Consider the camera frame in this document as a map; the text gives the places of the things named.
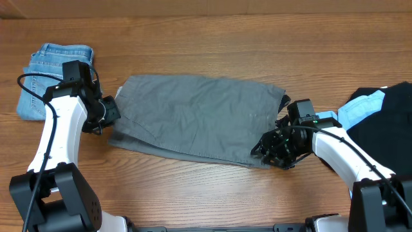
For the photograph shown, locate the grey shorts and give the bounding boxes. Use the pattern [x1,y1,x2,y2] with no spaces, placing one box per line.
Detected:
[109,75,290,168]

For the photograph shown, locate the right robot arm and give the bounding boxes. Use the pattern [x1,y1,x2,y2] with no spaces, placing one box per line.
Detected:
[250,99,411,232]

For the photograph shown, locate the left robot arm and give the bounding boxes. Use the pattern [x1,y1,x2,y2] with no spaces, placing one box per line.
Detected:
[9,61,132,232]

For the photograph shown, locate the light blue shirt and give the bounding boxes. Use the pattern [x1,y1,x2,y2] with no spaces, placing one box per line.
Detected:
[316,90,385,130]

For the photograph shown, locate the folded blue jeans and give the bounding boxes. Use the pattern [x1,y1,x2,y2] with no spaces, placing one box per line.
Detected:
[17,43,94,121]

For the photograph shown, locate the black garment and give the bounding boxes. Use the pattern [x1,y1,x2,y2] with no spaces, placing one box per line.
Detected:
[346,82,411,175]

